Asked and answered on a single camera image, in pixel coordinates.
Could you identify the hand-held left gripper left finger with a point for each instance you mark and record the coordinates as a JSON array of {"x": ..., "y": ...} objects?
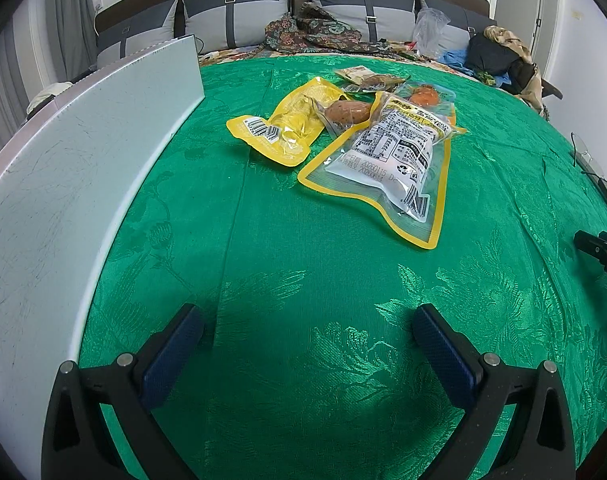
[{"x": 171, "y": 360}]

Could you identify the black bag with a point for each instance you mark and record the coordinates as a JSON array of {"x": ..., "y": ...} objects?
[{"x": 493, "y": 55}]

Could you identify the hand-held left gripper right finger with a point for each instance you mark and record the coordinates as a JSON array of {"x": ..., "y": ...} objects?
[{"x": 446, "y": 355}]

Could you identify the yellow-bordered clear snack packet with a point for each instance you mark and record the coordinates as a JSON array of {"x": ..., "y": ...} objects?
[{"x": 383, "y": 160}]

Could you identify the clear plastic bag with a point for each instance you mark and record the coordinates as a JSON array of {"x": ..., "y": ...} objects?
[{"x": 431, "y": 32}]

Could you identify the pile of dark clothes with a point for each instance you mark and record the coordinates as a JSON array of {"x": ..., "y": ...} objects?
[{"x": 513, "y": 42}]

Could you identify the pale sheer curtain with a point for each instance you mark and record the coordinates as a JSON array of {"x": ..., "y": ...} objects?
[{"x": 8, "y": 100}]

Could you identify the yellow snack packet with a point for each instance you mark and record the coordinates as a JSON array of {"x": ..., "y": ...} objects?
[{"x": 283, "y": 125}]

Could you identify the green packet with brown snack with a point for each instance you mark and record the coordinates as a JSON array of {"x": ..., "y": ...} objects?
[{"x": 383, "y": 82}]

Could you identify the blue cloth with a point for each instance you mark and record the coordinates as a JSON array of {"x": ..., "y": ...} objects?
[{"x": 456, "y": 57}]

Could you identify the dark floral garment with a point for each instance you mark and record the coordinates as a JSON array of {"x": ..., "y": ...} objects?
[{"x": 323, "y": 32}]

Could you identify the white door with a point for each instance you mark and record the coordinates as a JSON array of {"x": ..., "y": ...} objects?
[{"x": 526, "y": 15}]

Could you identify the grey two-tone pillow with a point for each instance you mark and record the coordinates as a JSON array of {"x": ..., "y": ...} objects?
[
  {"x": 253, "y": 15},
  {"x": 143, "y": 35},
  {"x": 343, "y": 5},
  {"x": 463, "y": 27}
]

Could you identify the green patterned blanket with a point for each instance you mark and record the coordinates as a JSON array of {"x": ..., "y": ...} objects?
[{"x": 308, "y": 285}]

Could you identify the orange sausage packet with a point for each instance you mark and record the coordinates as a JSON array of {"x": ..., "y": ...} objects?
[{"x": 423, "y": 95}]

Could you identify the dark brown object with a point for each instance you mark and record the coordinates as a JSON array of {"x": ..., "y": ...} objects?
[{"x": 553, "y": 91}]

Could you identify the floral bedsheet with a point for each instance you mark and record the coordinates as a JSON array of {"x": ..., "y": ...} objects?
[{"x": 233, "y": 55}]

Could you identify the white cloth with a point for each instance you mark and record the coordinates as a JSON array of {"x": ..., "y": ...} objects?
[{"x": 48, "y": 97}]

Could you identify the grey curtain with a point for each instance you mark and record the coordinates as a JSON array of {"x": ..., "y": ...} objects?
[{"x": 70, "y": 20}]

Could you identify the brown meat snack packet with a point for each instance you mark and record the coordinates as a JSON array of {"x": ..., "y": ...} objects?
[{"x": 346, "y": 112}]

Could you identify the green patterned cloth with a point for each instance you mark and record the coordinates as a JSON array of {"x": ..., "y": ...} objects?
[{"x": 488, "y": 79}]

